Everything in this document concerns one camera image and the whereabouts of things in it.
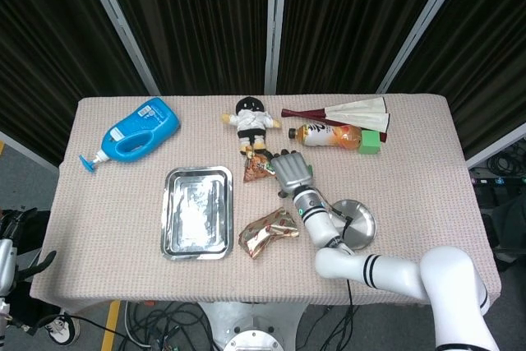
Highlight gold red wrapper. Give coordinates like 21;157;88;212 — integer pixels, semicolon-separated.
238;206;300;261

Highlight black power strip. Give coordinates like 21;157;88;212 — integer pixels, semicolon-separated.
470;175;526;187

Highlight green block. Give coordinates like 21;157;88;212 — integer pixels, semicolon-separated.
358;129;383;156

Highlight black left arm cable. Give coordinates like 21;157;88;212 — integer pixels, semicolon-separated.
7;313;124;342

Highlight rectangular metal tray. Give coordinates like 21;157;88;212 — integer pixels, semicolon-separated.
159;165;234;261

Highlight plush doll black hair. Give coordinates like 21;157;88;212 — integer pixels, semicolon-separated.
221;96;284;157

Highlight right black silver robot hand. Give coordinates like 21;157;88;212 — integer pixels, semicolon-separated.
269;149;316;200

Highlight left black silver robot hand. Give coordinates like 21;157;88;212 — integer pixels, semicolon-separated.
0;207;58;286

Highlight white black sneaker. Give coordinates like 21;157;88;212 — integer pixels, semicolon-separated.
43;312;81;346

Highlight green orange snack bag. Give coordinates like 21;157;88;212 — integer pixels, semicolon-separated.
242;150;314;184

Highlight round metal plate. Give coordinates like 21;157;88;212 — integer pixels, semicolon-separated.
327;199;377;252

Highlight blue pump bottle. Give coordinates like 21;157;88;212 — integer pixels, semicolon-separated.
79;97;182;173

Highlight black curtain panel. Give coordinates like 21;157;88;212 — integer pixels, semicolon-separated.
96;0;272;96
0;0;149;165
388;0;526;159
277;0;457;95

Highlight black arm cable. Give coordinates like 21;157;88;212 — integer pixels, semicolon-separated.
7;313;124;342
326;201;357;351

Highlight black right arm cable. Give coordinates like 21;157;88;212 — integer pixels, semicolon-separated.
326;201;357;351

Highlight orange drink bottle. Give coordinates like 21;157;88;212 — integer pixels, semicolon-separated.
287;122;363;150

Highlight pink woven tablecloth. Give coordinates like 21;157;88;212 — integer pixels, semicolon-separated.
29;94;502;314

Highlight black floor cable bundle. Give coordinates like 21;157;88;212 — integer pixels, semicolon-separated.
121;301;217;351

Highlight folding fan maroon ribs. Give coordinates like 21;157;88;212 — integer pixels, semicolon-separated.
280;96;391;143

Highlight grey partition post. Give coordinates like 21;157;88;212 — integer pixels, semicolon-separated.
76;0;160;96
264;0;288;95
376;0;468;95

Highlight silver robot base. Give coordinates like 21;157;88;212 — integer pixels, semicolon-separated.
196;301;309;351

